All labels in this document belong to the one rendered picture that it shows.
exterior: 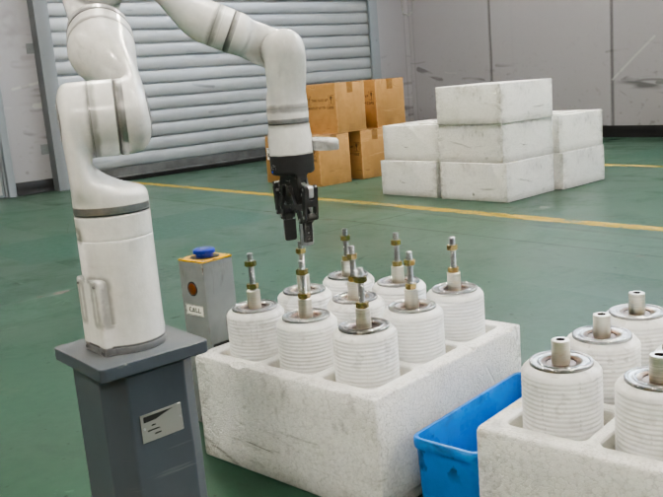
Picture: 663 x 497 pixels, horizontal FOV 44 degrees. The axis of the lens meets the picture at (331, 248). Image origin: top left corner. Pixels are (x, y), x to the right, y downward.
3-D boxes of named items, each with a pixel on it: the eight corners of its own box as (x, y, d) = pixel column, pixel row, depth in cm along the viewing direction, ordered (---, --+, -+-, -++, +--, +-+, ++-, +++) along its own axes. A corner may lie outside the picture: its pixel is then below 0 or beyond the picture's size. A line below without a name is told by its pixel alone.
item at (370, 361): (352, 426, 131) (343, 317, 128) (411, 431, 128) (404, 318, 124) (331, 453, 122) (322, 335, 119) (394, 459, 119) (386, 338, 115)
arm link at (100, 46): (132, 6, 116) (61, 10, 114) (151, 99, 96) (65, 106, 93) (138, 66, 121) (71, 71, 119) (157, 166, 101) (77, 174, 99)
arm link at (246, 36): (305, 40, 143) (229, 11, 140) (312, 37, 135) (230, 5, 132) (291, 79, 144) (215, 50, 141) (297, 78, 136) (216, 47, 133)
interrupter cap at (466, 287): (422, 293, 139) (422, 289, 139) (451, 283, 144) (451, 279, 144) (458, 299, 133) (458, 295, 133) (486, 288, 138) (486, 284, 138)
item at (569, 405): (584, 528, 97) (581, 383, 94) (511, 505, 104) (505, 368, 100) (618, 494, 104) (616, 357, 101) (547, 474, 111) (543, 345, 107)
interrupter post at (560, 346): (565, 370, 99) (564, 343, 98) (547, 366, 100) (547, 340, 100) (574, 363, 101) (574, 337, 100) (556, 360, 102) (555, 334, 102)
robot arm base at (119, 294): (111, 360, 100) (92, 220, 96) (80, 345, 107) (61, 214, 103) (180, 340, 105) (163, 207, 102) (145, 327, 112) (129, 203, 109)
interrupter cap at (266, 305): (285, 304, 139) (284, 299, 139) (264, 317, 132) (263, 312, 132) (246, 302, 142) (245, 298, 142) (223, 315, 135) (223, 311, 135)
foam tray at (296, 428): (384, 521, 116) (375, 399, 112) (205, 454, 142) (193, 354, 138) (524, 423, 144) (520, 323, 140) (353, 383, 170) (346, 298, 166)
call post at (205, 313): (220, 429, 152) (201, 263, 146) (195, 421, 157) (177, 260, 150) (249, 415, 157) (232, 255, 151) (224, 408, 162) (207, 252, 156)
